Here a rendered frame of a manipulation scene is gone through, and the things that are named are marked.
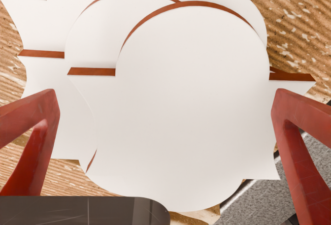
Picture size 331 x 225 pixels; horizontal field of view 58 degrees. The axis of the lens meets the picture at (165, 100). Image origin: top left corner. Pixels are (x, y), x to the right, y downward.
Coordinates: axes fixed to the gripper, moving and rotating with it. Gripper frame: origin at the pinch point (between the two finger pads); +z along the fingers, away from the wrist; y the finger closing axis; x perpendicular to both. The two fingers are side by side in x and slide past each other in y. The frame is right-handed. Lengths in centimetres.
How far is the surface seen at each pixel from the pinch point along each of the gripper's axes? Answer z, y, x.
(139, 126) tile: 3.2, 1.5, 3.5
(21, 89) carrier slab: 9.9, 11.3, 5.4
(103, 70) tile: 3.8, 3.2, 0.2
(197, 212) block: 7.0, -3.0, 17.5
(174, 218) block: 7.2, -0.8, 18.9
